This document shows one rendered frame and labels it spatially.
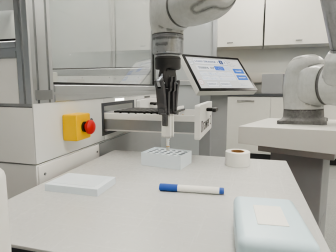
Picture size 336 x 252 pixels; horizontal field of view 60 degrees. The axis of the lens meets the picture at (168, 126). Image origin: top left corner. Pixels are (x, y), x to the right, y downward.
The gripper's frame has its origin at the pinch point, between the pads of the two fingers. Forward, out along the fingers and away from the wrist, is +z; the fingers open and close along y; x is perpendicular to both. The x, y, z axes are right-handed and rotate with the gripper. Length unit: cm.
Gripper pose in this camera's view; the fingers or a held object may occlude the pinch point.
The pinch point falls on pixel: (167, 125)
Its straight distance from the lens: 87.0
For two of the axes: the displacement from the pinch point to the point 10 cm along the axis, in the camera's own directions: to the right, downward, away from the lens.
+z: 0.0, 9.9, 1.3
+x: 9.0, 0.6, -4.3
